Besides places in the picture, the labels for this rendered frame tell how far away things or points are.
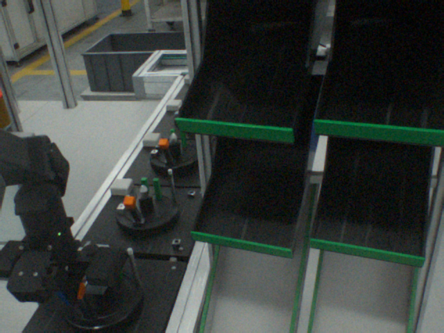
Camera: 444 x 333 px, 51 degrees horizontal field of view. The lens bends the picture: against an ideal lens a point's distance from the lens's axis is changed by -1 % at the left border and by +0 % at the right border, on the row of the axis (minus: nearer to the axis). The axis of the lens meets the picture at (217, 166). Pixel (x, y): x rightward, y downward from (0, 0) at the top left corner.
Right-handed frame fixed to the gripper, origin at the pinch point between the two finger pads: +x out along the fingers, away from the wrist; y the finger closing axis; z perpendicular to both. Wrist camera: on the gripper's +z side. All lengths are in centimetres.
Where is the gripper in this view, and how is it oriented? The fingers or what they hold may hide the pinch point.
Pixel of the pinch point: (67, 288)
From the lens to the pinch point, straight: 74.1
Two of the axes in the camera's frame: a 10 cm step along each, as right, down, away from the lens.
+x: 0.7, 8.6, 5.1
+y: 9.8, 0.3, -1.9
